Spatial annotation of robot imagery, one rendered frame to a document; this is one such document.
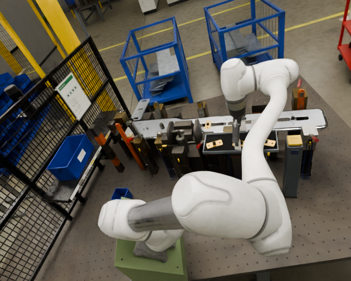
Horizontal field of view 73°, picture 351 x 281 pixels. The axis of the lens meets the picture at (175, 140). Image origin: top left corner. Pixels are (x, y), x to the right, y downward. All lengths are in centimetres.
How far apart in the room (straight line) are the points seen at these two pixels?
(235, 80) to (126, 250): 91
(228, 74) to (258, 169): 41
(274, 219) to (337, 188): 110
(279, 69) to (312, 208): 89
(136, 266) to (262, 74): 99
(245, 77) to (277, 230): 58
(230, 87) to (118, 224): 70
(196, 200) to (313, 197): 120
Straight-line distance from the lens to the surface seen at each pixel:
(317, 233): 152
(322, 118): 164
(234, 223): 54
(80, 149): 173
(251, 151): 75
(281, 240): 64
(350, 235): 156
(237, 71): 96
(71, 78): 203
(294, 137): 128
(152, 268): 128
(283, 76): 97
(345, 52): 405
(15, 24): 432
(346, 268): 225
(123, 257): 123
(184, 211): 51
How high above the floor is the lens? 206
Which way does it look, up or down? 41 degrees down
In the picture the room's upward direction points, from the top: 21 degrees counter-clockwise
